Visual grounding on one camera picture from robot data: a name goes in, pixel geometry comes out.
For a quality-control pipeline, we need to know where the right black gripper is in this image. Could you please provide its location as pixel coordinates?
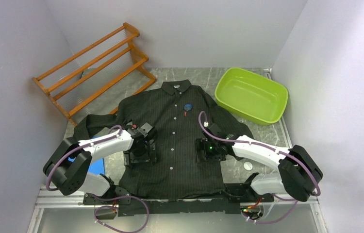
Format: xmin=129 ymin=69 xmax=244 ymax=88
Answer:
xmin=195 ymin=138 xmax=226 ymax=164

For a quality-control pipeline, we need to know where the black pinstriped shirt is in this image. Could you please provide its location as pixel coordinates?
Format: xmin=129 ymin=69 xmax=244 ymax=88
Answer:
xmin=73 ymin=80 xmax=252 ymax=200

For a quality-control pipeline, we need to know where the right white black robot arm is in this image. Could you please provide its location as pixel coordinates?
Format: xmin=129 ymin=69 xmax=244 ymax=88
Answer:
xmin=196 ymin=122 xmax=323 ymax=202

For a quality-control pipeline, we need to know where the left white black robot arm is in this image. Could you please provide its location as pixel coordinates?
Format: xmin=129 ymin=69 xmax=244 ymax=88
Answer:
xmin=43 ymin=122 xmax=157 ymax=204

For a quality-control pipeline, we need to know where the blue flat mat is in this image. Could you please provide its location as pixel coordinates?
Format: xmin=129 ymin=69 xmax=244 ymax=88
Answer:
xmin=67 ymin=136 xmax=106 ymax=176

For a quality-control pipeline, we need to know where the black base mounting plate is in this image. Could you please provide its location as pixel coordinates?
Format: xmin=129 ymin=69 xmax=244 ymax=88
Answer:
xmin=83 ymin=183 xmax=274 ymax=216

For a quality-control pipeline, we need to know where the lime green plastic basin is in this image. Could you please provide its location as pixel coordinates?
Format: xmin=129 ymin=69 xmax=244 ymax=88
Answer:
xmin=215 ymin=67 xmax=289 ymax=126

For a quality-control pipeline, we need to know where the orange wooden shoe rack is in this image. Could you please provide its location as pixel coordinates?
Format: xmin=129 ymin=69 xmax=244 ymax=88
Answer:
xmin=32 ymin=22 xmax=157 ymax=126

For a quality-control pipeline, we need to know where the aluminium frame rail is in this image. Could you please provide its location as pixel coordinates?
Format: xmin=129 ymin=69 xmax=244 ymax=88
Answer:
xmin=35 ymin=186 xmax=319 ymax=208

